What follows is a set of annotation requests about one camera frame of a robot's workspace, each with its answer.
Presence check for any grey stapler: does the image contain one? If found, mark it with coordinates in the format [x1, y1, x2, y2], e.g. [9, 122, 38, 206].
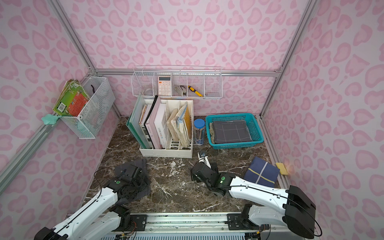
[174, 85, 188, 97]

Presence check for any yellow utility knife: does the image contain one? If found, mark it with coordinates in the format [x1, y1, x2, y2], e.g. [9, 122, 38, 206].
[188, 86, 203, 97]

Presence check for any white mesh wall basket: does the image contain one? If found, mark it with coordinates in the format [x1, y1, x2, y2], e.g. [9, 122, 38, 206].
[61, 77, 116, 139]

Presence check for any green folder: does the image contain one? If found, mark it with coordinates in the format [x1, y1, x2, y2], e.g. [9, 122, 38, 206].
[126, 95, 153, 149]

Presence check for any teal plastic basket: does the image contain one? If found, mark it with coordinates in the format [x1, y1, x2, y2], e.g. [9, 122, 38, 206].
[205, 113, 264, 150]

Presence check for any pink book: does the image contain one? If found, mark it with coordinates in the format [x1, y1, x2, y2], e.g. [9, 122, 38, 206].
[145, 95, 162, 150]

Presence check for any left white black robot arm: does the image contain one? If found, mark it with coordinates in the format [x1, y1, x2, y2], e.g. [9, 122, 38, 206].
[35, 159, 151, 240]

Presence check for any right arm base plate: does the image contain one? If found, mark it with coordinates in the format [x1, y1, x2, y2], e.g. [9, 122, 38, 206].
[226, 214, 259, 231]

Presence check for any clear tape roll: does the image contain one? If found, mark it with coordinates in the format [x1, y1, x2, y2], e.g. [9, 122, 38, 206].
[142, 88, 154, 96]

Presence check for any white book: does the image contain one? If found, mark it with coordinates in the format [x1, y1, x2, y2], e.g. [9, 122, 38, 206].
[154, 103, 168, 149]

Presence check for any pink calculator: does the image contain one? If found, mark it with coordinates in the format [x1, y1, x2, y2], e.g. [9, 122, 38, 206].
[158, 76, 172, 96]

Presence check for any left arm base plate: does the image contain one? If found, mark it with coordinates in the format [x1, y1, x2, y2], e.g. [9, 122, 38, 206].
[117, 214, 148, 233]

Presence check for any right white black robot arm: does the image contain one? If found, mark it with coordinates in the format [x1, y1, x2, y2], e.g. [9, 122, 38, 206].
[191, 152, 317, 239]

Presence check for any mint green clip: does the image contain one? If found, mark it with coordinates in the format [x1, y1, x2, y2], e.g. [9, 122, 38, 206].
[41, 114, 62, 125]

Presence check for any yellow sticky note pad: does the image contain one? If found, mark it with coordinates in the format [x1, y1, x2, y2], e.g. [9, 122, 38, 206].
[276, 163, 289, 176]

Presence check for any blue lid pencil jar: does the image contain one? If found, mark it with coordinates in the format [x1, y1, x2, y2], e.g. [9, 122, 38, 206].
[194, 119, 206, 146]

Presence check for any navy blue pillowcase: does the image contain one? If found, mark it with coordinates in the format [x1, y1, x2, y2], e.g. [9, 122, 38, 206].
[244, 157, 280, 188]

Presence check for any white file organizer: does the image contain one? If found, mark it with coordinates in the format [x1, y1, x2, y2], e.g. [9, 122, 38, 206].
[140, 99, 194, 159]

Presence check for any white wire wall shelf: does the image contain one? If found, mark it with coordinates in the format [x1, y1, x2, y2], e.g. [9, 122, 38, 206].
[131, 66, 223, 99]

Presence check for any green red booklet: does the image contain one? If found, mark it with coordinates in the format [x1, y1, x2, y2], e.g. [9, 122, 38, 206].
[53, 79, 91, 117]

